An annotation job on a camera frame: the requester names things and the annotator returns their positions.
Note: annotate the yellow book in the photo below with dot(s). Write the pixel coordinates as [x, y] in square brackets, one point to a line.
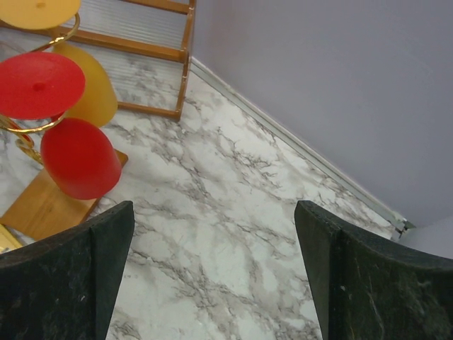
[8, 242]

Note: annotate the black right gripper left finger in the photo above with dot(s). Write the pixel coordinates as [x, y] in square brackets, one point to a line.
[65, 286]

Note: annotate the yellow wine glass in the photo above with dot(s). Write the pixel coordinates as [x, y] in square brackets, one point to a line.
[92, 88]

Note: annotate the wooden rack base board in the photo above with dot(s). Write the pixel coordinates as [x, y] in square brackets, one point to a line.
[43, 210]

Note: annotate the gold wire wine glass rack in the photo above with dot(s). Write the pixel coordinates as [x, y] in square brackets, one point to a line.
[24, 142]

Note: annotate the wooden shelf rack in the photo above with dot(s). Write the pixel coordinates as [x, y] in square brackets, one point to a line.
[158, 29]

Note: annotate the red wine glass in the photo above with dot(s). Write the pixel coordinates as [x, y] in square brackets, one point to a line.
[77, 155]

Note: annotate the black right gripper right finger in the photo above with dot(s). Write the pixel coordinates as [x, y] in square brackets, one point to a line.
[365, 286]

